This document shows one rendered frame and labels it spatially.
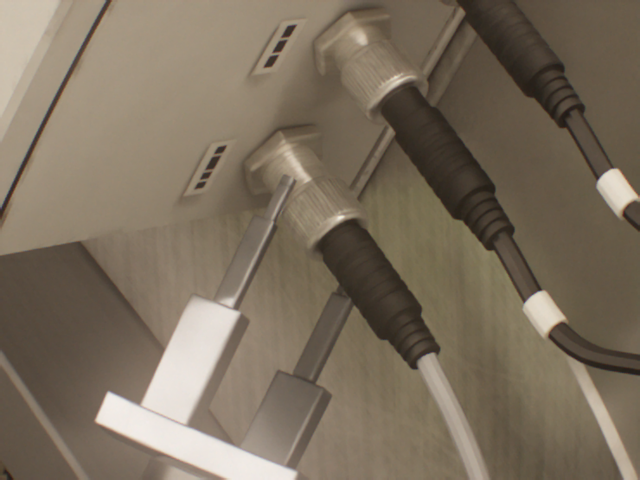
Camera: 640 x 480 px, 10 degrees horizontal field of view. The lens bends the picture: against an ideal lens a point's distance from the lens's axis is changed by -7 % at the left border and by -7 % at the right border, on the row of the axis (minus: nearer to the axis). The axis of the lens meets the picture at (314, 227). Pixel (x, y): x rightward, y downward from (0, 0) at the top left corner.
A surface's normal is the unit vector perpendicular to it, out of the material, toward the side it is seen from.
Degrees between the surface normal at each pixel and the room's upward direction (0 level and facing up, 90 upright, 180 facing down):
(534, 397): 90
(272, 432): 62
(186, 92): 133
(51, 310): 37
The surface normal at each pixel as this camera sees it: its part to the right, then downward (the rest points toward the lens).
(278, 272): -0.76, 0.14
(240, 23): 0.51, 0.73
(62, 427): 0.40, -0.68
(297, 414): -0.32, -0.33
